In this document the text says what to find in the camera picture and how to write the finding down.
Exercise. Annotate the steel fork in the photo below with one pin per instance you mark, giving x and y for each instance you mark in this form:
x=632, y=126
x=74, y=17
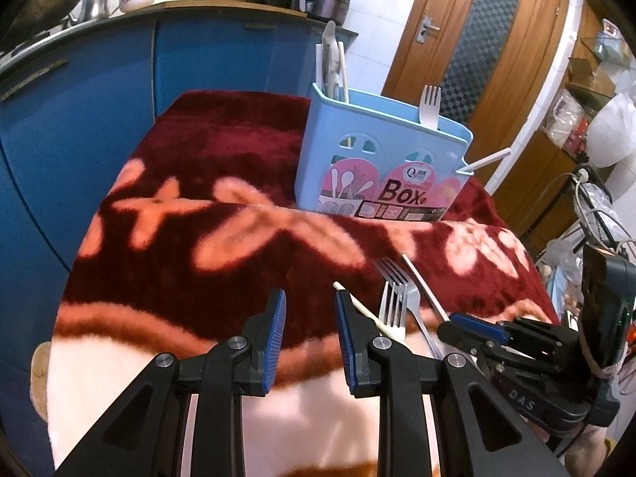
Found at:
x=395, y=308
x=407, y=298

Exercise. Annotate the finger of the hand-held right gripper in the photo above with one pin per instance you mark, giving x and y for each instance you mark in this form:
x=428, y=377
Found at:
x=477, y=322
x=454, y=333

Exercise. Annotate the wooden door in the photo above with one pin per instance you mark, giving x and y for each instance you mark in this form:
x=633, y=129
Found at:
x=447, y=20

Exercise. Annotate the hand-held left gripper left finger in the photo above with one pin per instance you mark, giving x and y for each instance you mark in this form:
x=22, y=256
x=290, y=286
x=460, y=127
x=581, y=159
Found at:
x=273, y=338

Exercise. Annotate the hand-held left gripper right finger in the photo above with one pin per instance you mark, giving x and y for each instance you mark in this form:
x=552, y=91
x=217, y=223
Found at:
x=347, y=343

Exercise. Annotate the white bowl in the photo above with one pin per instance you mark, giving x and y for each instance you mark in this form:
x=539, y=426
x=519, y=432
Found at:
x=136, y=1

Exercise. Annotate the wooden shelf unit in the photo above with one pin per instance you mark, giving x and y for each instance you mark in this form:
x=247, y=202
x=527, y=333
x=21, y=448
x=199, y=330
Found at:
x=556, y=169

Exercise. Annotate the white fork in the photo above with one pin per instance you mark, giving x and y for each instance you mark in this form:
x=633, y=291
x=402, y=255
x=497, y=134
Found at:
x=430, y=104

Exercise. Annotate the light blue utensil box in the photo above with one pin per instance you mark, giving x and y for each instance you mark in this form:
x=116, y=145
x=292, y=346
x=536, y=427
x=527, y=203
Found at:
x=377, y=159

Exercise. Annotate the red floral blanket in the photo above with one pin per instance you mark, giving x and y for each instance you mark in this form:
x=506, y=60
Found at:
x=223, y=218

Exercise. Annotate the white plastic bag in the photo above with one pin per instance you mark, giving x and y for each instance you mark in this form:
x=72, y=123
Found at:
x=613, y=129

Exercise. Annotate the blue kitchen counter cabinet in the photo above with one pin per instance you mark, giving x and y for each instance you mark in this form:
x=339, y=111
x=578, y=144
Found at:
x=99, y=99

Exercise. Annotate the dark rice cooker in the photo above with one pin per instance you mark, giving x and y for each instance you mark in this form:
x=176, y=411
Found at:
x=325, y=6

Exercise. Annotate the steel kettle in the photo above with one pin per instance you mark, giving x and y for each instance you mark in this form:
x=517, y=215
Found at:
x=97, y=5

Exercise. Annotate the long wooden chopstick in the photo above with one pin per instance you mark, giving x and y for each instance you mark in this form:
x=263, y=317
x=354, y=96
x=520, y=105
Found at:
x=367, y=310

